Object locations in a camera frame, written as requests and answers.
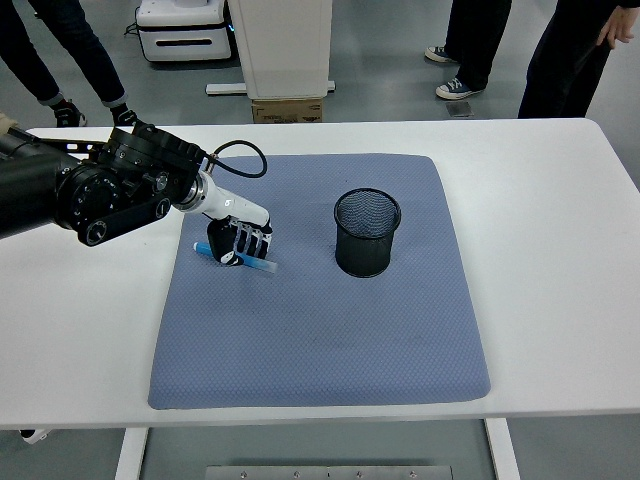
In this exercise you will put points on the small white black object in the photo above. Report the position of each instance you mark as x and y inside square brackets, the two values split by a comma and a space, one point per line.
[36, 436]

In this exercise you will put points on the brown cardboard box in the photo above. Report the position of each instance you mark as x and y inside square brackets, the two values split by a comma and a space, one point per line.
[287, 111]

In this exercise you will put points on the person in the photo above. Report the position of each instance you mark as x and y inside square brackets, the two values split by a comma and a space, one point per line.
[565, 60]
[475, 40]
[75, 50]

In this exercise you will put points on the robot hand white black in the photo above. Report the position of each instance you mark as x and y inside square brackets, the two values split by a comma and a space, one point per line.
[235, 205]

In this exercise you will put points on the blue marker with clear cap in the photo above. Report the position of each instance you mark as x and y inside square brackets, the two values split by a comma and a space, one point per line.
[262, 265]

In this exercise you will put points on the white mobile machine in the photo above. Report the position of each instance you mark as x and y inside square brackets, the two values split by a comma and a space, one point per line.
[185, 35]

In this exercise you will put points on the white cabinet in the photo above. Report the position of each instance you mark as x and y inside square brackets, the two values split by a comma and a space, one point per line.
[290, 45]

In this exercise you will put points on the tan object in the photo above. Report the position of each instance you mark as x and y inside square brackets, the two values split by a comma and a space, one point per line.
[6, 122]

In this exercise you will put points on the white floor bar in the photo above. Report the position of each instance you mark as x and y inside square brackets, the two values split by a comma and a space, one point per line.
[225, 89]

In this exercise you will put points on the silver floor plate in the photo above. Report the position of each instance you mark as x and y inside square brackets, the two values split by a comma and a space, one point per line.
[459, 109]

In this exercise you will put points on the blue-grey textured mat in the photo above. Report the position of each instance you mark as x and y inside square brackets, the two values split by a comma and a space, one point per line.
[300, 325]

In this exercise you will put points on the black mesh pen holder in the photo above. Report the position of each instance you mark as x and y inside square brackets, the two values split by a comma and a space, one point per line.
[365, 255]

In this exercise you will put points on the white table leg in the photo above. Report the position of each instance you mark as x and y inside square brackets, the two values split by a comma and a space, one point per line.
[130, 455]
[502, 450]

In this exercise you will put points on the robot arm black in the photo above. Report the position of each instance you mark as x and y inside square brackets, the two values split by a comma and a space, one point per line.
[40, 185]

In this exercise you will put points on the person's left hand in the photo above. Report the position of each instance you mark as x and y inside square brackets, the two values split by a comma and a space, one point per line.
[622, 25]

